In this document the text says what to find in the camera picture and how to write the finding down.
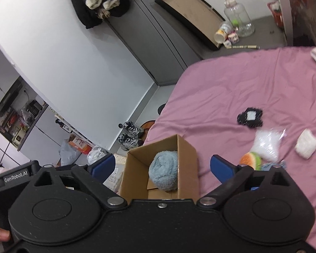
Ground white folded cloth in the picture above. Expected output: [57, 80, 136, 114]
[295, 129, 316, 160]

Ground light blue cloth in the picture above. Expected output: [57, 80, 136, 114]
[261, 161, 287, 171]

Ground printed white package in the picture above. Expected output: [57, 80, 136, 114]
[103, 154, 127, 193]

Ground white narrow rack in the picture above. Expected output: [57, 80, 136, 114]
[49, 107, 81, 135]

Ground red packet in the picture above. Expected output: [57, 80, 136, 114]
[269, 2, 285, 29]

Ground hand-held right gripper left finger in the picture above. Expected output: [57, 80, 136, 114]
[32, 153, 128, 209]

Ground black fuzzy pouch white label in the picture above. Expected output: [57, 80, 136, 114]
[236, 107, 264, 129]

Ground clear plastic water jug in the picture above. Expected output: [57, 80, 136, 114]
[224, 0, 255, 37]

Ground brown cardboard box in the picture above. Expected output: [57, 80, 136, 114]
[118, 134, 201, 201]

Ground grey plastic bag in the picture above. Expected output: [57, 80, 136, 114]
[59, 140, 78, 165]

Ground burger plush toy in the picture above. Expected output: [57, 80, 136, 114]
[240, 151, 262, 170]

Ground black kitchen appliance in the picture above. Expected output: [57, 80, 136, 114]
[25, 101, 42, 115]

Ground black jacket cream cuffs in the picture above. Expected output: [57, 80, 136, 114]
[63, 0, 131, 29]

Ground white yellow paper cup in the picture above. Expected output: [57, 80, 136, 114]
[214, 21, 233, 43]

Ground black picture frame brown backing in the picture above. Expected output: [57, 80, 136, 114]
[155, 0, 226, 51]

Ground grey door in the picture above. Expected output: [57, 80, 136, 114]
[105, 0, 204, 86]

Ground black range hood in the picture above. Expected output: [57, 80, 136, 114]
[0, 76, 25, 120]

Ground pink bed sheet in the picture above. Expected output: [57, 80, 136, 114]
[142, 46, 316, 253]

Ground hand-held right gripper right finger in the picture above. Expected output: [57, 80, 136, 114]
[197, 154, 296, 209]

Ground clear plastic bag white filling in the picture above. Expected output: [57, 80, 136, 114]
[253, 128, 287, 162]

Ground orange cardboard box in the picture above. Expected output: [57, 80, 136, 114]
[68, 134, 92, 155]

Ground brown round stool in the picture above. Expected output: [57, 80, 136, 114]
[141, 120, 155, 138]

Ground white kitchen counter cabinet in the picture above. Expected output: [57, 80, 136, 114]
[0, 97, 69, 164]

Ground white upper cabinets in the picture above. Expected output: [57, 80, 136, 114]
[0, 39, 21, 111]

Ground white shelf unit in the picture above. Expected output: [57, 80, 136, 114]
[275, 0, 316, 47]

